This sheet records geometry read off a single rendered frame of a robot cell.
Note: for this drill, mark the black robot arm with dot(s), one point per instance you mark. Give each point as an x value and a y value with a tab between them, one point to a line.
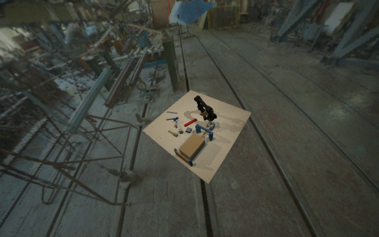
208	109

